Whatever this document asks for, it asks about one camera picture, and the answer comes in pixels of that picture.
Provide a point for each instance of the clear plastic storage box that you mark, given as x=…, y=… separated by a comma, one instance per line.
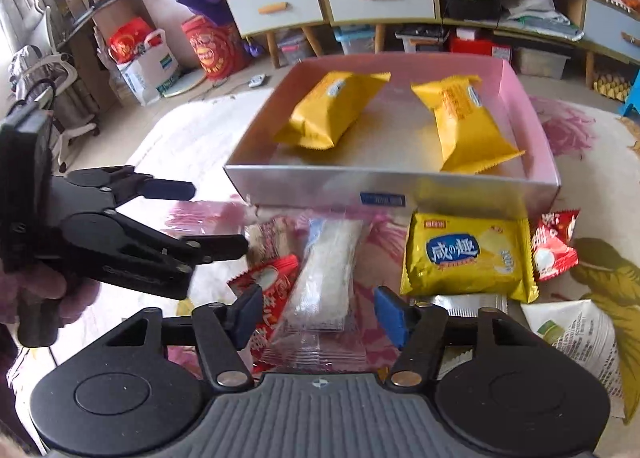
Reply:
x=295, y=50

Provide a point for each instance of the yellow snack packet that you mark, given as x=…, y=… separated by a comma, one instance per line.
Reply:
x=462, y=125
x=327, y=110

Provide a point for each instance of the blue lid storage box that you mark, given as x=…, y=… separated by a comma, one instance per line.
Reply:
x=355, y=40

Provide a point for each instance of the red cardboard box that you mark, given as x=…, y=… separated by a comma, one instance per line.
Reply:
x=480, y=48

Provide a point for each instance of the yellow cracker packet blue label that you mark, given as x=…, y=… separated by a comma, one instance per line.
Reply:
x=465, y=258

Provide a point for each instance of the pink clear wrapper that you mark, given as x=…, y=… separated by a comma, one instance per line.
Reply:
x=215, y=218

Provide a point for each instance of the red gift bag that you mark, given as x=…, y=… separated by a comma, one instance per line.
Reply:
x=130, y=42

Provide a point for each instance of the long red snack packet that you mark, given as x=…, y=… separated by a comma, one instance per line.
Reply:
x=272, y=283

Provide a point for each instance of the silver foil packet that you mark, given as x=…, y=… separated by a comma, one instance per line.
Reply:
x=465, y=305

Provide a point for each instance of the small red snack packet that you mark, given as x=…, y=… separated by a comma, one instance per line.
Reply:
x=550, y=250

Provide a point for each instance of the white power strip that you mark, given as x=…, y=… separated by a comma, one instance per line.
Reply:
x=257, y=81

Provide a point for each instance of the blue plastic stool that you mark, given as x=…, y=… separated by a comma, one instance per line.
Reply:
x=631, y=100

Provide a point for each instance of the red printed drum bag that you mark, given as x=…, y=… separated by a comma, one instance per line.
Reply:
x=215, y=50

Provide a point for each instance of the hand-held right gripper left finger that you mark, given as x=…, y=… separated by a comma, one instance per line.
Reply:
x=248, y=310

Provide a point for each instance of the white chair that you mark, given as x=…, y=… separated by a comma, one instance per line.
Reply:
x=45, y=82

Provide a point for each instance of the grey curtain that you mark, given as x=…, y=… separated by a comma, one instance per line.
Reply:
x=20, y=2

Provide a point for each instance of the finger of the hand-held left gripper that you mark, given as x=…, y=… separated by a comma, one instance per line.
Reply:
x=130, y=185
x=145, y=253

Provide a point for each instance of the pink and silver cardboard box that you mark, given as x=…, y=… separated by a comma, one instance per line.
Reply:
x=325, y=188

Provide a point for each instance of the clear rice cracker packet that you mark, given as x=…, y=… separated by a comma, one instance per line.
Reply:
x=327, y=268

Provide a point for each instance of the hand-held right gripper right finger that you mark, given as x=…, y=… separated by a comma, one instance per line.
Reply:
x=391, y=314

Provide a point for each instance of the pile of white clothes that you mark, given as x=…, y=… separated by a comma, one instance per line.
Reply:
x=542, y=15

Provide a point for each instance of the wooden desk shelf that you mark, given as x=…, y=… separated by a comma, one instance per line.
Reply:
x=107, y=7

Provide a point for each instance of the white paper shopping bag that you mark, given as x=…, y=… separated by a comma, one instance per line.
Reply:
x=150, y=77

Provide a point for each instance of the white and green snack bag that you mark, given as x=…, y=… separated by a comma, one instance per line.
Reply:
x=580, y=343

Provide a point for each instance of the large clear storage bin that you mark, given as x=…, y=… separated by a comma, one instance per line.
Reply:
x=542, y=62

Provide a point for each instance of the person's left hand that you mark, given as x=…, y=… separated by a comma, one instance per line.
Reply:
x=80, y=299

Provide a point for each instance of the egg tray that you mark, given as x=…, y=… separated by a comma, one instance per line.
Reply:
x=612, y=85

